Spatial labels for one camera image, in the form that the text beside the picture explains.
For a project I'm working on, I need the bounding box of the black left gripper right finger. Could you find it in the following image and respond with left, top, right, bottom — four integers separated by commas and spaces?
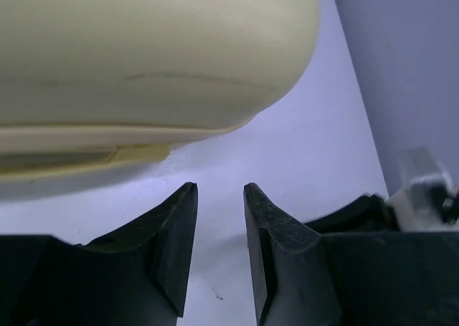
244, 183, 458, 325

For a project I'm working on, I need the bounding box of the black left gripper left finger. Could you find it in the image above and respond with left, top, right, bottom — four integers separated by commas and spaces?
1, 183, 198, 325

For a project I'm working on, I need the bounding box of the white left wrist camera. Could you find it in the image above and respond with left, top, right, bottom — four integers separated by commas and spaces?
389, 145, 459, 231

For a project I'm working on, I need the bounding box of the pale yellow hard-shell suitcase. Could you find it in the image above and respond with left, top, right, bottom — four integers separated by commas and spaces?
1, 0, 319, 179

